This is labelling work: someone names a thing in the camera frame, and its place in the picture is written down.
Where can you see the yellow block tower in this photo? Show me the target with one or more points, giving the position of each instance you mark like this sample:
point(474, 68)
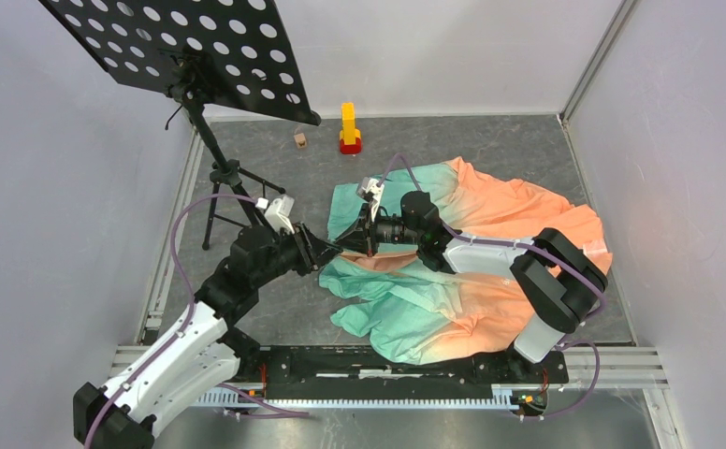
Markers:
point(349, 133)

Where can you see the white toothed cable duct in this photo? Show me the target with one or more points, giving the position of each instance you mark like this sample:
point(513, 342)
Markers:
point(498, 400)

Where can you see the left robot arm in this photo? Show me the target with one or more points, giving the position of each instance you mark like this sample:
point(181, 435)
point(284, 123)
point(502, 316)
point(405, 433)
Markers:
point(202, 349)

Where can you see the black perforated music stand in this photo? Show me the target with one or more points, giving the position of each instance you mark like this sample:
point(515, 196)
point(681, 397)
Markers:
point(233, 54)

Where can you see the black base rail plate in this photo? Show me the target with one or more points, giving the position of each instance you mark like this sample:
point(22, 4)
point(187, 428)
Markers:
point(358, 372)

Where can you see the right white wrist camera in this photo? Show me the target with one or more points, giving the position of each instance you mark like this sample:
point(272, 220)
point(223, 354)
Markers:
point(371, 191)

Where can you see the red cylinder block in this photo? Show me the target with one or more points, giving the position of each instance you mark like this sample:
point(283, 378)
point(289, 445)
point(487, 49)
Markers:
point(350, 148)

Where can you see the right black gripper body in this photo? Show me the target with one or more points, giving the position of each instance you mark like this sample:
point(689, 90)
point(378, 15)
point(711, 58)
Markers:
point(387, 230)

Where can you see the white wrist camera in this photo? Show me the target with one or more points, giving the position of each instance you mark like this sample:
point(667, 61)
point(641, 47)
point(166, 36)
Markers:
point(371, 191)
point(277, 212)

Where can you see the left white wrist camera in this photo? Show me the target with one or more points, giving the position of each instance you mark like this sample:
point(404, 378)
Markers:
point(277, 212)

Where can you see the small wooden cube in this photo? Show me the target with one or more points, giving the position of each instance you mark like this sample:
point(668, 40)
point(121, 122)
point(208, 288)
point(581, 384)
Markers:
point(301, 141)

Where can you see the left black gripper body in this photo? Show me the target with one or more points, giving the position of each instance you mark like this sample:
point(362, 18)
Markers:
point(292, 251)

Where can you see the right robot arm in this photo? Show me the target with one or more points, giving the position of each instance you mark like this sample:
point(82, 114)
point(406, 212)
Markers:
point(561, 283)

